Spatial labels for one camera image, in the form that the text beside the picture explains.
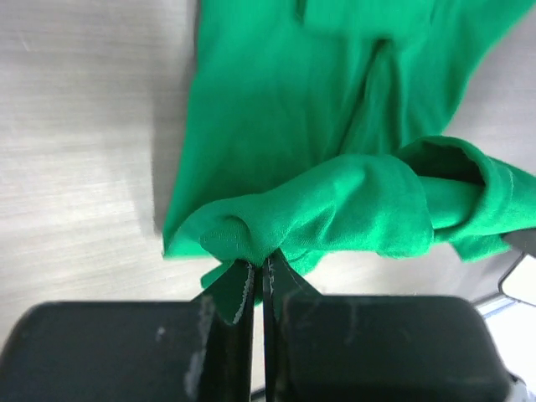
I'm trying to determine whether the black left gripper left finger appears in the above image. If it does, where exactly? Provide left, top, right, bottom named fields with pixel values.
left=1, top=261, right=255, bottom=401

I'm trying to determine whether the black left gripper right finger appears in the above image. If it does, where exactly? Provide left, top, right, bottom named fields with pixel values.
left=262, top=254, right=513, bottom=401

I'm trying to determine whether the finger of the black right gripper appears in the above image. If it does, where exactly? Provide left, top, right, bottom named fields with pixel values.
left=502, top=229, right=536, bottom=254

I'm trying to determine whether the green t shirt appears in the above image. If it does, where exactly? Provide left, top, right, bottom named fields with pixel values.
left=161, top=0, right=536, bottom=294

